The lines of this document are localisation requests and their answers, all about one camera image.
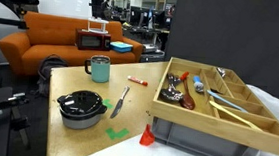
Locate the white plastic rack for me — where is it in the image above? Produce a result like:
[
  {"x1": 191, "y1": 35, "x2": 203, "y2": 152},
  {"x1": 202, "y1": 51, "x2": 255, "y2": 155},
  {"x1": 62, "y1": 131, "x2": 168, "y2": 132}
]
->
[{"x1": 86, "y1": 17, "x2": 110, "y2": 35}]

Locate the light blue plastic utensil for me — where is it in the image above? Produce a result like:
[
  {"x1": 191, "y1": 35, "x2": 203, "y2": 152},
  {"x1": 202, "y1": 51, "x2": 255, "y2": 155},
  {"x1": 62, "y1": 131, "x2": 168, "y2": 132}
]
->
[{"x1": 204, "y1": 89, "x2": 251, "y2": 114}]

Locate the small silver utensil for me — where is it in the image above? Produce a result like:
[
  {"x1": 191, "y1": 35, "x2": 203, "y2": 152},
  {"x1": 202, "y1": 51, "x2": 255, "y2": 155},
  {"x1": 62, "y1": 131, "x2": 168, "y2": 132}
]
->
[{"x1": 215, "y1": 66, "x2": 228, "y2": 79}]

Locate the red microwave oven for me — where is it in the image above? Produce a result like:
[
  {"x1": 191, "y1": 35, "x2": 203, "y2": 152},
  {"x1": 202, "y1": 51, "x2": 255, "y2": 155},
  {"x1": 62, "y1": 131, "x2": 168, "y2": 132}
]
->
[{"x1": 74, "y1": 28, "x2": 113, "y2": 53}]

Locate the yellow plastic utensil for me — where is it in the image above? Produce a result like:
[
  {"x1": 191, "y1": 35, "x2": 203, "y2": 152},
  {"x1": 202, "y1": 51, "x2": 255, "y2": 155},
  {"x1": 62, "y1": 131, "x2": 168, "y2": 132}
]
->
[{"x1": 207, "y1": 100, "x2": 266, "y2": 132}]

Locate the office desk with monitors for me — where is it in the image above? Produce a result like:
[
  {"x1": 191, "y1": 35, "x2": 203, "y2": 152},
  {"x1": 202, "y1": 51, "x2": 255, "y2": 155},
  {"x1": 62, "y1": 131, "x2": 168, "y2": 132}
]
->
[{"x1": 121, "y1": 5, "x2": 173, "y2": 36}]

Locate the blue-handled utensil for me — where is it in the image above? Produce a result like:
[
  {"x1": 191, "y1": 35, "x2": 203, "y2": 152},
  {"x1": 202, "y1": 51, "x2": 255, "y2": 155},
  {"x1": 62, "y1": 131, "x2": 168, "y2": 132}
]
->
[{"x1": 192, "y1": 75, "x2": 207, "y2": 93}]

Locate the grey plastic crate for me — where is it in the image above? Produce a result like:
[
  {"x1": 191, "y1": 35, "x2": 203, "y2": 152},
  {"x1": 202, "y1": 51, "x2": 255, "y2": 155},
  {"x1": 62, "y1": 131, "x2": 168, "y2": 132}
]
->
[{"x1": 148, "y1": 116, "x2": 260, "y2": 156}]

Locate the red-handled brown spoon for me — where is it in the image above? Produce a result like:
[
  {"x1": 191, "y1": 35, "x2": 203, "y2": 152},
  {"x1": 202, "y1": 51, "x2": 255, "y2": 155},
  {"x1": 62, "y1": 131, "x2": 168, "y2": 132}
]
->
[{"x1": 177, "y1": 70, "x2": 199, "y2": 112}]

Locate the teal metal mug black handle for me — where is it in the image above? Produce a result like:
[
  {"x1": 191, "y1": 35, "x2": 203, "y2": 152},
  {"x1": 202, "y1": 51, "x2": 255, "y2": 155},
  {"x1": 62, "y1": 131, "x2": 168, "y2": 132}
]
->
[{"x1": 83, "y1": 54, "x2": 112, "y2": 85}]

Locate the black backdrop panel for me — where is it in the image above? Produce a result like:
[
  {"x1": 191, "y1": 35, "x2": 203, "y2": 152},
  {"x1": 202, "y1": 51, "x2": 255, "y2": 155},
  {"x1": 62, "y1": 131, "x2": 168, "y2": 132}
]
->
[{"x1": 160, "y1": 0, "x2": 279, "y2": 107}]

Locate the grey pot with black lid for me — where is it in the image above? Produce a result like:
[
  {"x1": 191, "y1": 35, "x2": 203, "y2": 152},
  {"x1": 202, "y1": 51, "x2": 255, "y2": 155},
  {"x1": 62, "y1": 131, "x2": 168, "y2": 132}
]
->
[{"x1": 54, "y1": 88, "x2": 109, "y2": 133}]

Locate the orange sofa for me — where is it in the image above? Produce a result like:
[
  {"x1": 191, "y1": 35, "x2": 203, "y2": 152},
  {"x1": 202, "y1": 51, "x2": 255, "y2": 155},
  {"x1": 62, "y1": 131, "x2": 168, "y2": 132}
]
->
[{"x1": 0, "y1": 9, "x2": 147, "y2": 86}]

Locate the red Expo marker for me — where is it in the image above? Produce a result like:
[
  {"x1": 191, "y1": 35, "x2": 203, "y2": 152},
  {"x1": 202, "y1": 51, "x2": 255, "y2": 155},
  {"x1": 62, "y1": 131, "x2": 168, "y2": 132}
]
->
[{"x1": 126, "y1": 75, "x2": 150, "y2": 87}]

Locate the L-shaped green tape mark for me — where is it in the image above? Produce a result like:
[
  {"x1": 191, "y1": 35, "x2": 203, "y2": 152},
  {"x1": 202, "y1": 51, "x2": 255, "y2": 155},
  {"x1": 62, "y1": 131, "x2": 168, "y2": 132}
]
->
[{"x1": 104, "y1": 125, "x2": 131, "y2": 142}]

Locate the black tripod stand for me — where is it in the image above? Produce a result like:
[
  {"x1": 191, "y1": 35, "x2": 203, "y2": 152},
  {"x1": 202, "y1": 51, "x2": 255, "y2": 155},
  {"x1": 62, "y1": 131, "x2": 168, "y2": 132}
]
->
[{"x1": 0, "y1": 90, "x2": 36, "y2": 149}]

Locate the blue flat box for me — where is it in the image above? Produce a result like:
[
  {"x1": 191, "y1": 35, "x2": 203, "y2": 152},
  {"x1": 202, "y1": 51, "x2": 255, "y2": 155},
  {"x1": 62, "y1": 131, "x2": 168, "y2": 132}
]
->
[{"x1": 108, "y1": 40, "x2": 134, "y2": 54}]

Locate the dark grey backpack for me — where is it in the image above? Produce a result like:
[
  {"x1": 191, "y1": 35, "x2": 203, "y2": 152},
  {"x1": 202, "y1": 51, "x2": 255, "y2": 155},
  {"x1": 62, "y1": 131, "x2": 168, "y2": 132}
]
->
[{"x1": 35, "y1": 53, "x2": 69, "y2": 99}]

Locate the silver table knife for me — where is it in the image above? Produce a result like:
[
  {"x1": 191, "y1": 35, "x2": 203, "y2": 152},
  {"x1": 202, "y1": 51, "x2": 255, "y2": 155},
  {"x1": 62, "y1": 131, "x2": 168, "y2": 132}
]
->
[{"x1": 109, "y1": 84, "x2": 131, "y2": 121}]

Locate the wooden cutlery tray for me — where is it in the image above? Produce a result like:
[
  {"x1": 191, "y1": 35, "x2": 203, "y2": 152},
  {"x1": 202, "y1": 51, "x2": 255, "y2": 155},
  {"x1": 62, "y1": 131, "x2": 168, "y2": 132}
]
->
[{"x1": 147, "y1": 55, "x2": 279, "y2": 156}]

